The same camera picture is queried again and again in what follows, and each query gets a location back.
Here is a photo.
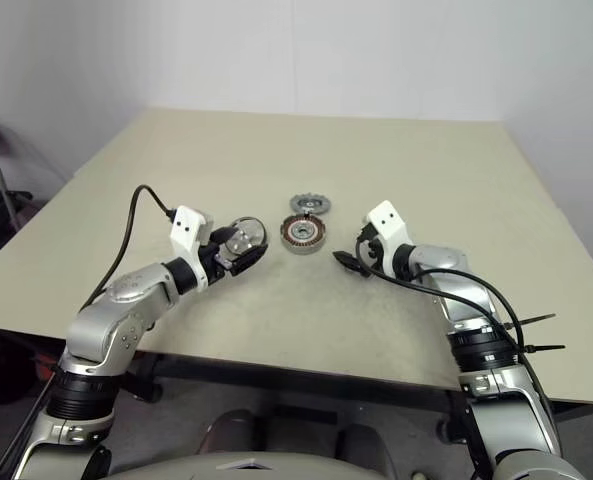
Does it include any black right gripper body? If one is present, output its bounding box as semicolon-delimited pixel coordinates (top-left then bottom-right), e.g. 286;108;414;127
356;223;383;271

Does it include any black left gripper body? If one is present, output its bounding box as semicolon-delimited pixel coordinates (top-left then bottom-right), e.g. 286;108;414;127
198;225;233;282

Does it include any motor base with copper windings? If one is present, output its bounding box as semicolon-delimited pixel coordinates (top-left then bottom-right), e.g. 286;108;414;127
279;214;326;257

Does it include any grey box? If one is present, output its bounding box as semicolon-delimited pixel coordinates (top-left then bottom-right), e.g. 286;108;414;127
367;200;413;274

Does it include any dark rounded shape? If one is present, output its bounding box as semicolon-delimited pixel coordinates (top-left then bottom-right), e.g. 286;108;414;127
334;423;393;472
199;409;258;472

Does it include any black zip tie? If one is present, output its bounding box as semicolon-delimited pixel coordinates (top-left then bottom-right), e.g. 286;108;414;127
513;313;558;329
518;341;567;357

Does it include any black bulky object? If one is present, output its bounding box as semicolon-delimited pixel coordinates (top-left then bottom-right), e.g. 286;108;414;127
0;333;43;407

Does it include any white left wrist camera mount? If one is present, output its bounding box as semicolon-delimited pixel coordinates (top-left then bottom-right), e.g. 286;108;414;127
169;205;215;292

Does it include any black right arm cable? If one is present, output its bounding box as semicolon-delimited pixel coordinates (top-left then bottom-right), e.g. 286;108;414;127
354;234;565;436

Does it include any grey toothed gear ring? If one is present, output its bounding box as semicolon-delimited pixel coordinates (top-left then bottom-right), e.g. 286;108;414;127
289;193;326;215

